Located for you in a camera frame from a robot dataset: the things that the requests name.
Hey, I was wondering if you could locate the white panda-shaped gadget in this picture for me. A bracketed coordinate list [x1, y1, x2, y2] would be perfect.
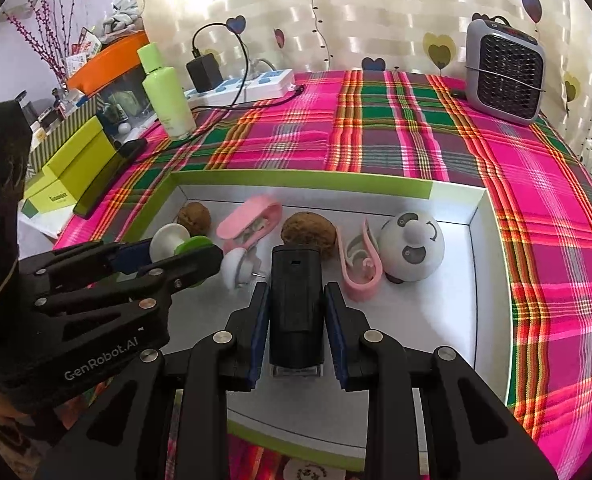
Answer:
[378, 211, 447, 283]

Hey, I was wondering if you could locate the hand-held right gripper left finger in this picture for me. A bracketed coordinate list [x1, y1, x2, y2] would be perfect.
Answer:
[36, 282, 271, 480]

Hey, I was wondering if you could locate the white side table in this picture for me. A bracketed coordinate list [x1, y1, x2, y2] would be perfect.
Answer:
[18, 195, 76, 238]

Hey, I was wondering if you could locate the white cloth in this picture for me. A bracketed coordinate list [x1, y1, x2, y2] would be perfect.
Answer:
[100, 0, 144, 36]

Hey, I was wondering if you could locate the black rectangular stamp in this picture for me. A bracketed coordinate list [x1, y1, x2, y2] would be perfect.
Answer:
[271, 245, 324, 377]

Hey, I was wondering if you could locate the white round hook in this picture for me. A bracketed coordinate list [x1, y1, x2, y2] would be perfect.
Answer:
[221, 249, 267, 291]

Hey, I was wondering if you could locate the patterned striped box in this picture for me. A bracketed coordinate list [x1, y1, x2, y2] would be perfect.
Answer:
[26, 95, 101, 171]

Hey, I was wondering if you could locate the black smartphone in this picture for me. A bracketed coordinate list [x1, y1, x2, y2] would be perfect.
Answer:
[73, 140, 146, 219]

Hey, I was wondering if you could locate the lime green shoebox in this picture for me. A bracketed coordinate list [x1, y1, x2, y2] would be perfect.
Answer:
[23, 116, 119, 213]

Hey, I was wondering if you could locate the white and green mushroom-shaped tool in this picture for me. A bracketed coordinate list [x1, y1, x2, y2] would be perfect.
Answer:
[150, 224, 214, 263]

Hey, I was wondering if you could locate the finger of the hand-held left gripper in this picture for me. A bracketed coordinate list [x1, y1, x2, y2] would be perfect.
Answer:
[26, 245, 225, 341]
[18, 241, 153, 282]

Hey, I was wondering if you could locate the green and white box tray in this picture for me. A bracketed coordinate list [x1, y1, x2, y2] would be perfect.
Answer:
[120, 170, 517, 461]

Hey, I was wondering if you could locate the black charging cable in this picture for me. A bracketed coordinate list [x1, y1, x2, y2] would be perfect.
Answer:
[140, 22, 307, 158]

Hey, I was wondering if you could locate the green lotion bottle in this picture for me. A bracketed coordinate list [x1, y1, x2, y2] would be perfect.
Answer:
[137, 42, 197, 141]

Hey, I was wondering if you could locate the pink and grey clip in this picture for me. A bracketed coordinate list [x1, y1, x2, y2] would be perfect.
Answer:
[217, 197, 283, 251]
[337, 219, 383, 303]

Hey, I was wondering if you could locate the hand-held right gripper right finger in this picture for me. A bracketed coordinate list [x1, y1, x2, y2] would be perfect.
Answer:
[324, 281, 559, 480]

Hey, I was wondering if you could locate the pink plaid tablecloth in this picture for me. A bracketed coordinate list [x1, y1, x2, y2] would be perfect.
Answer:
[53, 69, 592, 480]

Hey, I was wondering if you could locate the orange tray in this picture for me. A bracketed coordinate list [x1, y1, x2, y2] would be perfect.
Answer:
[66, 30, 149, 96]

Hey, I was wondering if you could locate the clear plastic box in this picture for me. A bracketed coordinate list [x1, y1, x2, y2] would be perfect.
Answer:
[98, 67, 159, 131]

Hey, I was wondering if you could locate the brown walnut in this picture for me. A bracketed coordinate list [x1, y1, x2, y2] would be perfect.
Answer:
[177, 202, 211, 237]
[281, 212, 337, 261]

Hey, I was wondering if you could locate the stack of printed cards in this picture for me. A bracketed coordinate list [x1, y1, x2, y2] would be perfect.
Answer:
[68, 30, 104, 73]

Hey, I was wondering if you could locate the white and blue power strip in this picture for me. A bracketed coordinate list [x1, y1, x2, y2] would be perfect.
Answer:
[183, 68, 297, 108]

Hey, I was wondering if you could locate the white ping pong ball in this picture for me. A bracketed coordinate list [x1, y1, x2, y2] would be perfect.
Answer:
[282, 460, 344, 480]

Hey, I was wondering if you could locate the heart print curtain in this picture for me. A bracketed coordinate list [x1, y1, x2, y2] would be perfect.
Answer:
[126, 0, 592, 171]

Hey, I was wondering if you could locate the black charger plug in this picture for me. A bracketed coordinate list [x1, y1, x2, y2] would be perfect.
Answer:
[186, 55, 224, 93]

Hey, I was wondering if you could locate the grey desktop heater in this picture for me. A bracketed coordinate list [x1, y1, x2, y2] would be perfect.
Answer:
[465, 17, 547, 127]

